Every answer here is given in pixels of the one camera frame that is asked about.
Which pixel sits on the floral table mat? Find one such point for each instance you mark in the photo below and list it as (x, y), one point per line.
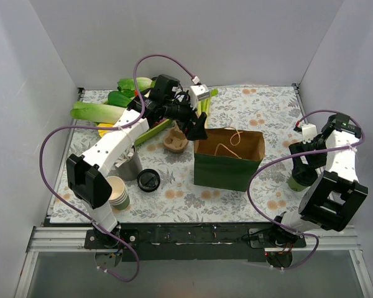
(270, 110)

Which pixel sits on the green bok choy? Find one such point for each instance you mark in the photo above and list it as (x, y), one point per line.
(120, 98)

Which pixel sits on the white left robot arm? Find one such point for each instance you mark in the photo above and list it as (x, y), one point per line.
(87, 173)

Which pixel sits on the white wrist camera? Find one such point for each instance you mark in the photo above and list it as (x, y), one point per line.
(308, 132)
(198, 93)

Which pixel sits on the green paper bag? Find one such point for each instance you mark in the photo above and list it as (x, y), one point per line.
(228, 158)

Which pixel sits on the black coffee cup lid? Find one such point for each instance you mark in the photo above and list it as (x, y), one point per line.
(304, 180)

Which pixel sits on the brown cardboard cup carrier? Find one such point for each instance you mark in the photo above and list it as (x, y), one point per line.
(175, 140)

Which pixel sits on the green vegetable tray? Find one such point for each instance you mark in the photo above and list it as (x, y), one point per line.
(157, 128)

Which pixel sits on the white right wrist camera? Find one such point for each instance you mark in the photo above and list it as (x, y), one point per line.
(308, 132)

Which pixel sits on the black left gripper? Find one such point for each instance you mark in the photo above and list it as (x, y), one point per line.
(188, 120)

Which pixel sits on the yellow corn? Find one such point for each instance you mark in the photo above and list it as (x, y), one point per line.
(101, 126)

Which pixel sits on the stack of green paper cups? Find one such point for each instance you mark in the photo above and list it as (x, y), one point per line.
(119, 198)

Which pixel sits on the celery stalk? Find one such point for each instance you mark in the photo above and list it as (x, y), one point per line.
(204, 105)

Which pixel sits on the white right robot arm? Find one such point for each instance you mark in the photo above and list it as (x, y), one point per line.
(323, 166)

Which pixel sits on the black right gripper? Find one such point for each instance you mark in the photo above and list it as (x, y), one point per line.
(303, 173)

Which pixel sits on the grey straw holder cup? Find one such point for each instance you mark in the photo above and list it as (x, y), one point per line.
(129, 169)

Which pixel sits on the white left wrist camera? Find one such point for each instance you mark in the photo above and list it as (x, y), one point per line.
(198, 93)

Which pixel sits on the single green paper cup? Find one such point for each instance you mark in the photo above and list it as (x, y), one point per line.
(295, 186)

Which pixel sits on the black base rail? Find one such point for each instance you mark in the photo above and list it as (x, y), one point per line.
(187, 241)

